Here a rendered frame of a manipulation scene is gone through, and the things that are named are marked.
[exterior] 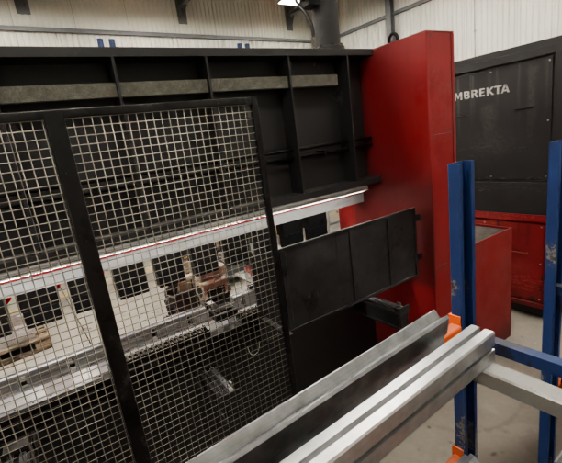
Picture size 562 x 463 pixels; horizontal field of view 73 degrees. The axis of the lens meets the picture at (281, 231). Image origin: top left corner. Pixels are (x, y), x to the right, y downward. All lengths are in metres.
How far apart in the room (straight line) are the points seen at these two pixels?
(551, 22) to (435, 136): 6.60
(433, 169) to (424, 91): 0.44
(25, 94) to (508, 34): 8.39
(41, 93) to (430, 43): 1.89
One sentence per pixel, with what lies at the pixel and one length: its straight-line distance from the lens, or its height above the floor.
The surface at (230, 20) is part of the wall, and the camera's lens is 10.40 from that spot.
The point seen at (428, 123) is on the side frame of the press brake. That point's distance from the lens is 2.37.
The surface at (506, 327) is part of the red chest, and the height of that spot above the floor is 0.22.
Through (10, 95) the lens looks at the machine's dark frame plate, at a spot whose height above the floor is 2.13.
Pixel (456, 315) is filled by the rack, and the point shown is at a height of 1.42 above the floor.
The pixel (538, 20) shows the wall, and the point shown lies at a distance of 8.96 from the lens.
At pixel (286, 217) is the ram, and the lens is 2.38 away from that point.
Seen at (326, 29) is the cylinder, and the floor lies 2.42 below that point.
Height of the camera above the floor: 1.84
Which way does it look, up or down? 14 degrees down
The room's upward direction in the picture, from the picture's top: 8 degrees counter-clockwise
